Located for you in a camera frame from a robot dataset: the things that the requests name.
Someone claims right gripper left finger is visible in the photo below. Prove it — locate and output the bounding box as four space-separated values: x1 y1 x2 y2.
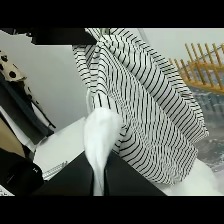
32 150 95 197

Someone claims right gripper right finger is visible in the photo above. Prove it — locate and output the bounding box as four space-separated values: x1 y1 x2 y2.
103 150 167 197

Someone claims black garment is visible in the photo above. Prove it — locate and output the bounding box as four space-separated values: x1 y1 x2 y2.
0 71 56 145

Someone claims black and white striped shirt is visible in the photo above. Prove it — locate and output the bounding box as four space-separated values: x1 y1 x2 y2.
71 28 211 197

